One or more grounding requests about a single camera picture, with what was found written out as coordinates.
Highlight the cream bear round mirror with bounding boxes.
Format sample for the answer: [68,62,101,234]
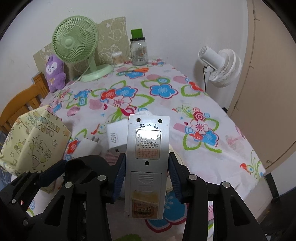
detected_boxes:
[166,145,184,193]

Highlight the white remote control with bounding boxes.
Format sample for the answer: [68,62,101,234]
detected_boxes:
[125,114,170,219]

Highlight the wooden chair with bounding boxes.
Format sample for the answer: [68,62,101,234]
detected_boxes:
[0,72,49,134]

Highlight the white oval case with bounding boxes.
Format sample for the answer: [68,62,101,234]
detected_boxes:
[135,110,153,115]

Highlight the white standing fan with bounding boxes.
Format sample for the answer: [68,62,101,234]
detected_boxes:
[198,46,242,88]

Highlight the green desk fan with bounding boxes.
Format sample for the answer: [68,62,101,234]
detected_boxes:
[52,16,114,82]

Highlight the patterned cardboard backboard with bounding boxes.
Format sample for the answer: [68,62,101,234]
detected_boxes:
[33,16,131,74]

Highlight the cotton swab container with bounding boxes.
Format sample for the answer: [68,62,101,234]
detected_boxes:
[111,51,125,67]

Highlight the glass jar with green lid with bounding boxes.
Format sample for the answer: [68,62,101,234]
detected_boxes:
[130,29,149,66]

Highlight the white 45W charger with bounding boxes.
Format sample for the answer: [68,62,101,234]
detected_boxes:
[107,118,128,156]

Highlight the beige door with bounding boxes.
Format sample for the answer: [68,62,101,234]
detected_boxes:
[228,1,295,172]

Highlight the purple plush rabbit toy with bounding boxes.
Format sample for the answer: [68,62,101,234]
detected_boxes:
[45,54,66,93]

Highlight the yellow patterned storage box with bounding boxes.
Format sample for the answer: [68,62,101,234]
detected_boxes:
[1,105,71,176]

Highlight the floral tablecloth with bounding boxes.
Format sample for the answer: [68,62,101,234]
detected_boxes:
[42,59,265,199]

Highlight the small white plug charger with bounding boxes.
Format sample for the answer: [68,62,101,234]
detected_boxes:
[73,136,102,158]

